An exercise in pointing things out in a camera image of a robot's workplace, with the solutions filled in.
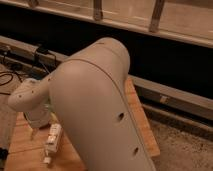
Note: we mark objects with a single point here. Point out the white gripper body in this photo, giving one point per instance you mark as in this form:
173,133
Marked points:
38,118

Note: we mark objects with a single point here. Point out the metal rail frame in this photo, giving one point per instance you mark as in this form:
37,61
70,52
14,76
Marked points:
188,21

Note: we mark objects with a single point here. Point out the white plastic bottle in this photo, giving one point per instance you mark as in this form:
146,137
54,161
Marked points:
52,143

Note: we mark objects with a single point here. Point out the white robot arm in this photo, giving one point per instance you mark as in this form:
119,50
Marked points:
87,93

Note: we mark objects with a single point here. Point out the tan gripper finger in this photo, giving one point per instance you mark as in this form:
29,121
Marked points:
33,133

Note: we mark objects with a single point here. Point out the grey baseboard ledge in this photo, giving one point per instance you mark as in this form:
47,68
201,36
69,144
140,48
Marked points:
192,107

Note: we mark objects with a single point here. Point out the wooden board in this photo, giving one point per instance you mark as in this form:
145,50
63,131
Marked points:
27,155

